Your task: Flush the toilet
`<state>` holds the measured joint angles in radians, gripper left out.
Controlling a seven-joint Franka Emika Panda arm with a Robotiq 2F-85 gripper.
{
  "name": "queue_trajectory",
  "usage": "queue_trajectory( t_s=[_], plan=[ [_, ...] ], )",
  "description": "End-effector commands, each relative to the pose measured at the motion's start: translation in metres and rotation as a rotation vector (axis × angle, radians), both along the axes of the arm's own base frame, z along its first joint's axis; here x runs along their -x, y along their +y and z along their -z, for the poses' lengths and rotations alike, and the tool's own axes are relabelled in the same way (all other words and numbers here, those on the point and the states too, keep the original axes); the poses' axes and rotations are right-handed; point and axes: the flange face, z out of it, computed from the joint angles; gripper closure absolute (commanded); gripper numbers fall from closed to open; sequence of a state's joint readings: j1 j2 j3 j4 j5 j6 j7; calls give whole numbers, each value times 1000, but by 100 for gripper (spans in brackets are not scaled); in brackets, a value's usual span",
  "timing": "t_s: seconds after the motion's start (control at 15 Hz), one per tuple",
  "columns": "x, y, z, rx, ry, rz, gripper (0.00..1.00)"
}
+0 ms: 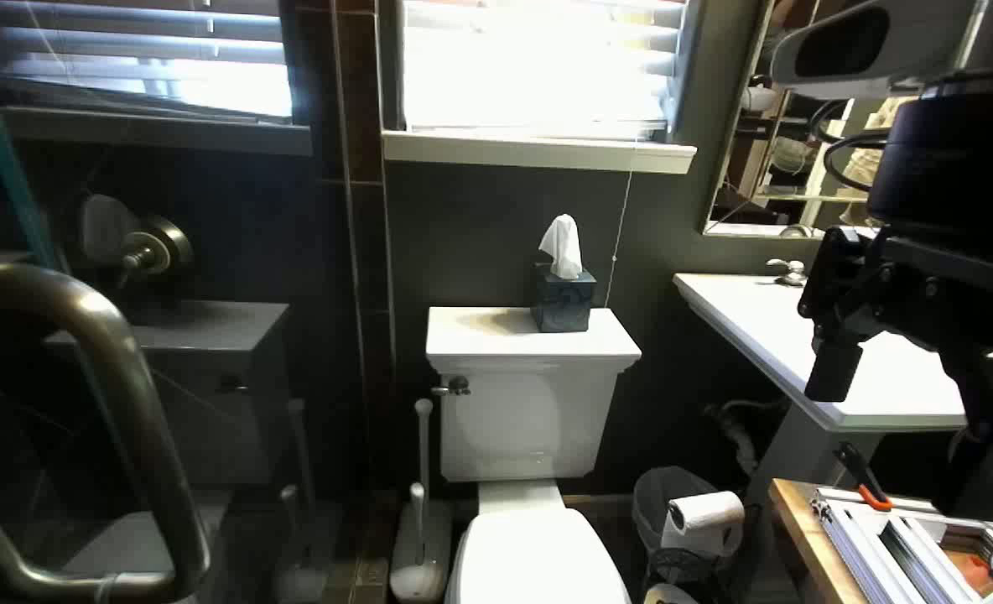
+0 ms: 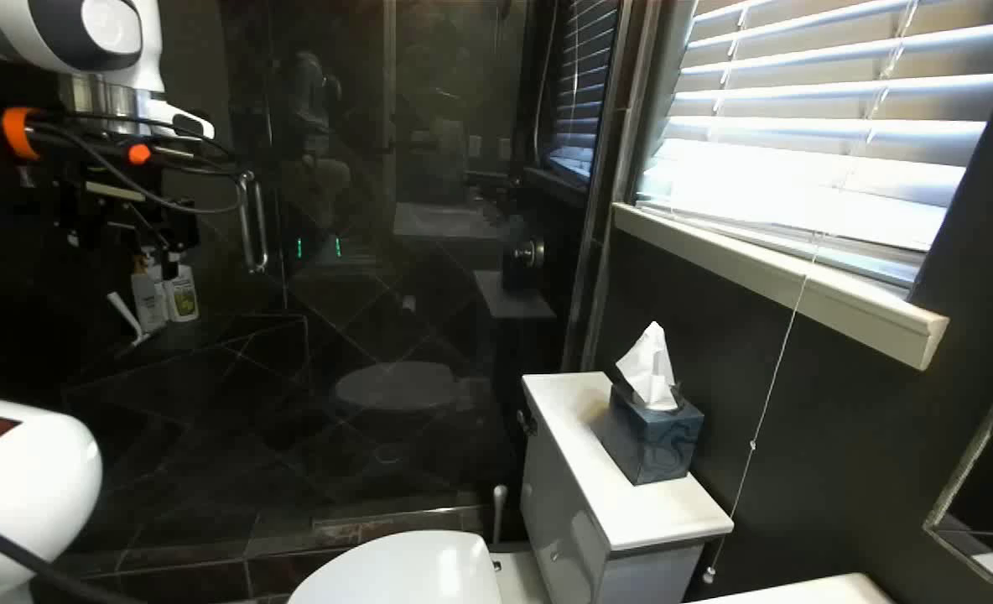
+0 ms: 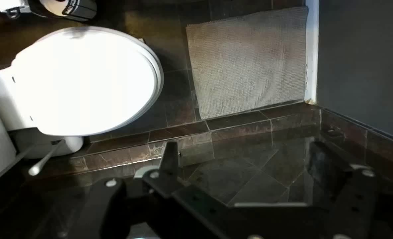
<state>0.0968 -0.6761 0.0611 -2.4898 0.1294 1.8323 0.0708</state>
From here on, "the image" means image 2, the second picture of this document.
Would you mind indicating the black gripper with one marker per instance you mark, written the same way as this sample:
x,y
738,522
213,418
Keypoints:
x,y
129,204

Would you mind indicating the silver toilet flush lever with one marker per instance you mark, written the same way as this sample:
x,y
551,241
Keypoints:
x,y
524,423

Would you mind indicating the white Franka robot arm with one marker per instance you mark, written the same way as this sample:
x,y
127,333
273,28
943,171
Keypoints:
x,y
72,34

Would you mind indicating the white toilet seat lid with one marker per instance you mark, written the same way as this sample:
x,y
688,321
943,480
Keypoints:
x,y
399,571

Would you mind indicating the white toilet brush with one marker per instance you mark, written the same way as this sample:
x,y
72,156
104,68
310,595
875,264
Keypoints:
x,y
501,509

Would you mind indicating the white toilet tank lid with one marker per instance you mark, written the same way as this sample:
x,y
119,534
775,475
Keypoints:
x,y
585,447

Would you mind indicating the white toilet tank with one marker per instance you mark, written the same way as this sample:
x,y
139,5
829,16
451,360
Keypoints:
x,y
566,525

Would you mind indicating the white shampoo bottle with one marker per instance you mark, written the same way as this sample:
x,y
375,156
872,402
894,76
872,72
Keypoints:
x,y
183,292
148,296

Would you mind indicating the white shower accessory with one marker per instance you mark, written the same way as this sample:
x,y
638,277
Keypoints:
x,y
127,316

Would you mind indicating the round dark shower stool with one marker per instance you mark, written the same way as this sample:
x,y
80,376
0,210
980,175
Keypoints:
x,y
399,387

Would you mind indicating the dark shower bench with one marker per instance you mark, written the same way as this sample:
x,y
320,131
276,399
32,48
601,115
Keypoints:
x,y
510,301

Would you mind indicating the dark shower valve knob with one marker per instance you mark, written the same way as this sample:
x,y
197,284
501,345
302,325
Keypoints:
x,y
524,265

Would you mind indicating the white tissue sheet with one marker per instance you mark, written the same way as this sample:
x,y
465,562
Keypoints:
x,y
648,362

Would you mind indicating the dark blue tissue box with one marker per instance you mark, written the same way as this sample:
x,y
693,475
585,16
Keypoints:
x,y
652,440

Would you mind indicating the white window sill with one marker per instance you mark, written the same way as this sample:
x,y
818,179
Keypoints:
x,y
768,280

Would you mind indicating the large white window blind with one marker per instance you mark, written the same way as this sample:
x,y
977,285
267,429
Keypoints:
x,y
835,121

